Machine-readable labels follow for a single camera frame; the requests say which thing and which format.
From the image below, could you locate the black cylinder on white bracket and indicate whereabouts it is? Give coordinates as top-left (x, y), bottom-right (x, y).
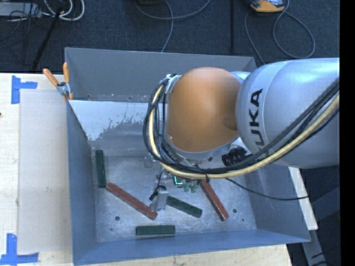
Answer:
top-left (221, 137), bottom-right (252, 167)

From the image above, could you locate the dark green flat block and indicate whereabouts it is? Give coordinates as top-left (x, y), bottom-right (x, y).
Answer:
top-left (135, 224), bottom-right (176, 236)
top-left (95, 149), bottom-right (108, 188)
top-left (165, 195), bottom-right (204, 219)

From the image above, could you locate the grey metal bin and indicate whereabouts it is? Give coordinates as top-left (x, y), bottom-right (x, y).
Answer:
top-left (64, 47), bottom-right (312, 266)

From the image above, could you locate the pale flat board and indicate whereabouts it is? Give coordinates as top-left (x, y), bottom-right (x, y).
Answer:
top-left (17, 89), bottom-right (73, 255)

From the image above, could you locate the red-brown flat block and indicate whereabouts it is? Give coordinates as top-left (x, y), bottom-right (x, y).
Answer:
top-left (199, 179), bottom-right (230, 222)
top-left (105, 182), bottom-right (158, 221)

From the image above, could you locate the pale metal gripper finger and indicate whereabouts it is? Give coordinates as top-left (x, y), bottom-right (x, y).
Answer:
top-left (143, 152), bottom-right (154, 170)
top-left (149, 186), bottom-right (170, 212)

